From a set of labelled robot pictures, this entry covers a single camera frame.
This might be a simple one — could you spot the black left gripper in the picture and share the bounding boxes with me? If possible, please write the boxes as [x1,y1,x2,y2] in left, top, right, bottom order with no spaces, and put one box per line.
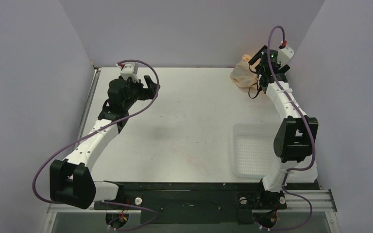
[123,76,159,110]

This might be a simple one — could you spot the orange translucent plastic bag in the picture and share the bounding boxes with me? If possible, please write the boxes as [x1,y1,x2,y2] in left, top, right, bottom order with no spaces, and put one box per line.
[230,54,259,88]

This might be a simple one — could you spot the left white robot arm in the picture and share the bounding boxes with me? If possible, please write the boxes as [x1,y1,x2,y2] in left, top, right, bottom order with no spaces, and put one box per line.
[50,75,158,209]

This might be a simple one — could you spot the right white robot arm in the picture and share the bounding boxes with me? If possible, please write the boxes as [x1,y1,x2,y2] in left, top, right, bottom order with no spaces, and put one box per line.
[248,45,319,209]

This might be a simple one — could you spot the white perforated plastic tray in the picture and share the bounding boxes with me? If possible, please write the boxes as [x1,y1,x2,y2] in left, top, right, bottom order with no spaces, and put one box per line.
[229,123,279,180]

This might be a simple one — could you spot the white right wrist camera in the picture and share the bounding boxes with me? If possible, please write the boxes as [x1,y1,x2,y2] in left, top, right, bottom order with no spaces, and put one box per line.
[277,45,294,66]

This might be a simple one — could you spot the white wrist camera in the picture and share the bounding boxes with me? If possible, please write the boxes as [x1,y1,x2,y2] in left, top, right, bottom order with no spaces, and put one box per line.
[120,62,138,80]
[277,45,294,66]

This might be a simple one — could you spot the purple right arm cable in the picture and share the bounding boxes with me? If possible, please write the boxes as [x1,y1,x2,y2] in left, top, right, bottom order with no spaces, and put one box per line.
[267,25,317,232]

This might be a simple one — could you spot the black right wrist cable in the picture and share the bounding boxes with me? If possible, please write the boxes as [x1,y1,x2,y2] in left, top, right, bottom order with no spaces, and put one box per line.
[248,82,264,100]

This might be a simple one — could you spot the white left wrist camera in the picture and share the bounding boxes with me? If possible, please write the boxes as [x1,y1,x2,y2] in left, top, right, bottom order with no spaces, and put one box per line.
[120,62,138,80]

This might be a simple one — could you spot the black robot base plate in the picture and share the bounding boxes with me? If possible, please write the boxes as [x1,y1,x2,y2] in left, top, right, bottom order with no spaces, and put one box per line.
[93,181,321,226]

